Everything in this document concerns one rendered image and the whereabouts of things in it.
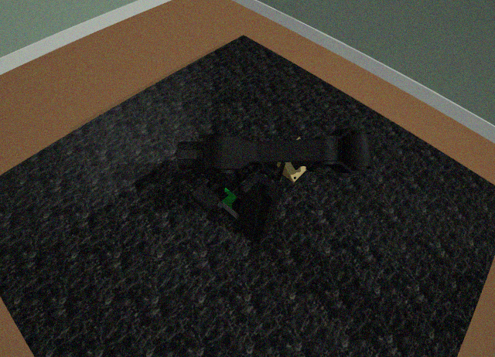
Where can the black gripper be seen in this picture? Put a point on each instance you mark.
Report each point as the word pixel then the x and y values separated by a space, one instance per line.
pixel 209 195

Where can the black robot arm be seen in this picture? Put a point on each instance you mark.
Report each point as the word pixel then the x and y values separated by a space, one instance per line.
pixel 226 152

